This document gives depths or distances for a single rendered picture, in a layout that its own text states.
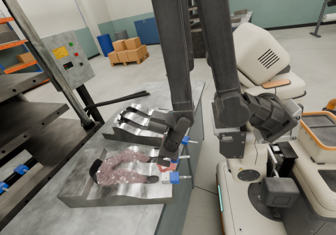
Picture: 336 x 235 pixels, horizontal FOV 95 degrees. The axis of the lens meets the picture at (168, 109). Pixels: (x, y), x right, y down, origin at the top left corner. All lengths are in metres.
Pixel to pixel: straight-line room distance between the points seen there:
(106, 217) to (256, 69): 0.82
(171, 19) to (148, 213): 0.71
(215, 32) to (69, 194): 0.82
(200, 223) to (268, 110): 1.26
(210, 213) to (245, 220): 0.38
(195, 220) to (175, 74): 1.37
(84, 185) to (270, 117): 0.77
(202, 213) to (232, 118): 1.26
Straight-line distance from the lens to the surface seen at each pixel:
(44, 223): 1.03
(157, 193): 0.74
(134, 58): 5.54
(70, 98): 1.31
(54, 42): 1.45
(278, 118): 0.48
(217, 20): 0.35
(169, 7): 0.35
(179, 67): 0.37
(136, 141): 1.02
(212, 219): 1.59
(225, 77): 0.39
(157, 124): 0.48
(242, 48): 0.53
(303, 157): 0.96
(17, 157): 1.26
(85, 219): 0.90
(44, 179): 1.27
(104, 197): 0.80
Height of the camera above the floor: 1.50
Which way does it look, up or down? 34 degrees down
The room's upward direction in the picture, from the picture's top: 13 degrees counter-clockwise
